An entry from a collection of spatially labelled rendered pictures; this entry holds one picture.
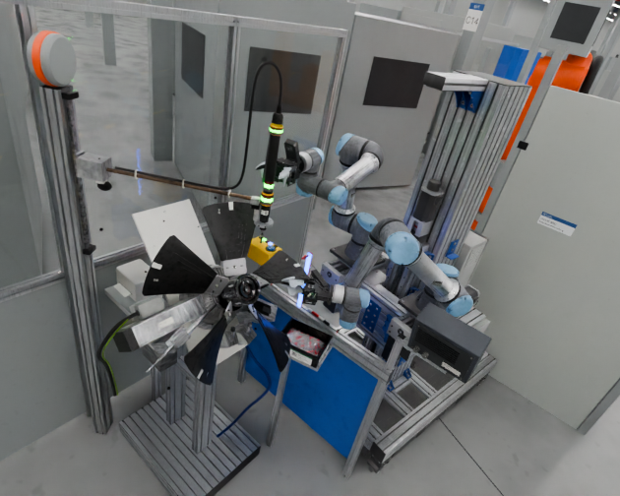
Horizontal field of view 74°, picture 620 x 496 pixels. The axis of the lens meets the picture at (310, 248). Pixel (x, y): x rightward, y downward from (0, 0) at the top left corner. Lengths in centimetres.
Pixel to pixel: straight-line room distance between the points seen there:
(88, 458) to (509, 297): 273
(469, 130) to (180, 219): 130
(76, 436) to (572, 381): 306
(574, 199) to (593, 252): 34
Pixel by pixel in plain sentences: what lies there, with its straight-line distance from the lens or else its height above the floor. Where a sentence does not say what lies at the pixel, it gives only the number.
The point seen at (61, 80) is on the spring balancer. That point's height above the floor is 183.
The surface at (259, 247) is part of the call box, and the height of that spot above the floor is 107.
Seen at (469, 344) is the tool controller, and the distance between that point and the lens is 162.
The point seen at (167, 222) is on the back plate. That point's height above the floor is 131.
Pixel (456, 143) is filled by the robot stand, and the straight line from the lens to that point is 199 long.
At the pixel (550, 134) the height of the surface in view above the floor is 176.
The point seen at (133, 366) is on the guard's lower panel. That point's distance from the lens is 268.
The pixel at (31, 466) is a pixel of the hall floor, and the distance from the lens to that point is 267.
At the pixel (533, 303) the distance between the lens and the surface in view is 315.
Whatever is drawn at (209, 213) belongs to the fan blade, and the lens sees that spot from 166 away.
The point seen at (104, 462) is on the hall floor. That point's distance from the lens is 259.
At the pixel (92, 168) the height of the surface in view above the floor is 155.
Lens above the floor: 219
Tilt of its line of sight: 31 degrees down
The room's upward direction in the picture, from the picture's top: 12 degrees clockwise
